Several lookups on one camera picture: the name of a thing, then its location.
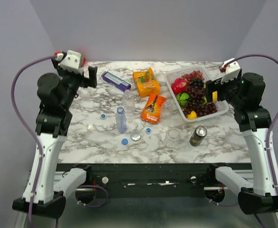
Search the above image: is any black base frame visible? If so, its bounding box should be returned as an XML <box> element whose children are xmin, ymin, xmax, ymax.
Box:
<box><xmin>56</xmin><ymin>162</ymin><xmax>251</xmax><ymax>199</ymax></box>

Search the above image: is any clear wide-mouth plastic jar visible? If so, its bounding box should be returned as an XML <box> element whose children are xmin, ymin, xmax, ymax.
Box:
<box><xmin>164</xmin><ymin>128</ymin><xmax>181</xmax><ymax>147</ymax></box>

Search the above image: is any purple cable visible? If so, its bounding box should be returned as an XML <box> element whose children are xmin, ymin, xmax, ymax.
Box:
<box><xmin>233</xmin><ymin>54</ymin><xmax>278</xmax><ymax>228</ymax></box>
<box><xmin>11</xmin><ymin>55</ymin><xmax>59</xmax><ymax>228</ymax></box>

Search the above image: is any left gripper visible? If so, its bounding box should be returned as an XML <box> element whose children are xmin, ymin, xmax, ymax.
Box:
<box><xmin>52</xmin><ymin>58</ymin><xmax>98</xmax><ymax>108</ymax></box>

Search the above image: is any red grape bunch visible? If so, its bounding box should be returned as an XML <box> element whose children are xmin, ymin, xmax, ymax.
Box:
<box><xmin>181</xmin><ymin>70</ymin><xmax>204</xmax><ymax>82</ymax></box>

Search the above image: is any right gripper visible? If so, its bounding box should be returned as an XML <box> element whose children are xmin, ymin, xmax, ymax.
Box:
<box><xmin>203</xmin><ymin>73</ymin><xmax>244</xmax><ymax>108</ymax></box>

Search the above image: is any red apple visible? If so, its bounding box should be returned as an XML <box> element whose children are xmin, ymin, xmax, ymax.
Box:
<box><xmin>81</xmin><ymin>55</ymin><xmax>86</xmax><ymax>67</ymax></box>

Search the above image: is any purple rectangular box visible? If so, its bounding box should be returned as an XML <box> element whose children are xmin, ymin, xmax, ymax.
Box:
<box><xmin>101</xmin><ymin>71</ymin><xmax>131</xmax><ymax>92</ymax></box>

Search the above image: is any yellow mango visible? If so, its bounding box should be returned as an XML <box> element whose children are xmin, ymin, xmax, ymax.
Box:
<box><xmin>212</xmin><ymin>91</ymin><xmax>218</xmax><ymax>102</ymax></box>

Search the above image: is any silver metal jar lid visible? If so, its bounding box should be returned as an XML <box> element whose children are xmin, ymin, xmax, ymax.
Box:
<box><xmin>130</xmin><ymin>131</ymin><xmax>141</xmax><ymax>142</ymax></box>

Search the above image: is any green round fruit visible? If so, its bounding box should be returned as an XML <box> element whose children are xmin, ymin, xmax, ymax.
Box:
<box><xmin>176</xmin><ymin>93</ymin><xmax>190</xmax><ymax>107</ymax></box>

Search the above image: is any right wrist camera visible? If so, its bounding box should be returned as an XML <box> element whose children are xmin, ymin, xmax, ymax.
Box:
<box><xmin>219</xmin><ymin>58</ymin><xmax>241</xmax><ymax>85</ymax></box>

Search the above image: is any black grape bunch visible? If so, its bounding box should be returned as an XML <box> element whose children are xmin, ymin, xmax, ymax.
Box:
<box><xmin>189</xmin><ymin>78</ymin><xmax>204</xmax><ymax>89</ymax></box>

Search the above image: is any black drink can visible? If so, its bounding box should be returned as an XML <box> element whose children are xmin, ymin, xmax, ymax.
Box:
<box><xmin>189</xmin><ymin>126</ymin><xmax>207</xmax><ymax>146</ymax></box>

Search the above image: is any plain blue bottle cap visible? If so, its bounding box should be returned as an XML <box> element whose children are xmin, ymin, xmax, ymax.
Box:
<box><xmin>121</xmin><ymin>138</ymin><xmax>128</xmax><ymax>145</ymax></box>

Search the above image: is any clear crushed plastic bottle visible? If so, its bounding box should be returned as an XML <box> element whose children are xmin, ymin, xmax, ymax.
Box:
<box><xmin>122</xmin><ymin>89</ymin><xmax>135</xmax><ymax>117</ymax></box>

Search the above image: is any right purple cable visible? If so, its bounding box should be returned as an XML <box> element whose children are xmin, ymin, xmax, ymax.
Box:
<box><xmin>233</xmin><ymin>54</ymin><xmax>278</xmax><ymax>228</ymax></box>

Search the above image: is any clear small plastic bottle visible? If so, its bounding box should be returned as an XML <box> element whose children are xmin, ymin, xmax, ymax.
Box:
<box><xmin>161</xmin><ymin>99</ymin><xmax>173</xmax><ymax>119</ymax></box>

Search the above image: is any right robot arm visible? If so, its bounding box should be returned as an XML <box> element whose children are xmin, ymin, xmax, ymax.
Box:
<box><xmin>204</xmin><ymin>73</ymin><xmax>278</xmax><ymax>215</ymax></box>

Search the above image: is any dark purple grape bunch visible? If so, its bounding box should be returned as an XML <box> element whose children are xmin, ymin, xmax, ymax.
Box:
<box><xmin>183</xmin><ymin>86</ymin><xmax>218</xmax><ymax>117</ymax></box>

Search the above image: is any orange yellow snack pack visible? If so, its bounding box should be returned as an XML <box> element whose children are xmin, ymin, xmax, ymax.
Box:
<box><xmin>132</xmin><ymin>68</ymin><xmax>161</xmax><ymax>98</ymax></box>

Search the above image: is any red dragon fruit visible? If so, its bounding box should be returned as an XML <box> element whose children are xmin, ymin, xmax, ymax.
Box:
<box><xmin>171</xmin><ymin>78</ymin><xmax>188</xmax><ymax>95</ymax></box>

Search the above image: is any orange razor box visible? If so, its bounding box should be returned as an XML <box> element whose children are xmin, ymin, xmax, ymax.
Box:
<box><xmin>140</xmin><ymin>94</ymin><xmax>167</xmax><ymax>124</ymax></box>

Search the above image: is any white plastic basket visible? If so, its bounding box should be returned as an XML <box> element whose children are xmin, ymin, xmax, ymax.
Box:
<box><xmin>164</xmin><ymin>65</ymin><xmax>230</xmax><ymax>123</ymax></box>

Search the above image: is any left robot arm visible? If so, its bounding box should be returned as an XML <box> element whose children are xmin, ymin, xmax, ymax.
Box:
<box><xmin>12</xmin><ymin>57</ymin><xmax>98</xmax><ymax>219</ymax></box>

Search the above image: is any yellow lemon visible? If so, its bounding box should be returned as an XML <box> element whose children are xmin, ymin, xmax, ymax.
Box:
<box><xmin>187</xmin><ymin>111</ymin><xmax>197</xmax><ymax>120</ymax></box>

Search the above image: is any blue tinted plastic bottle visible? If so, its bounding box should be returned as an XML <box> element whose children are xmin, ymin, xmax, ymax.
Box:
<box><xmin>116</xmin><ymin>106</ymin><xmax>127</xmax><ymax>134</ymax></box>

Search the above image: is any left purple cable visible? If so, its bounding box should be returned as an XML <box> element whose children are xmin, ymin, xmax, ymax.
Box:
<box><xmin>11</xmin><ymin>55</ymin><xmax>59</xmax><ymax>228</ymax></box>

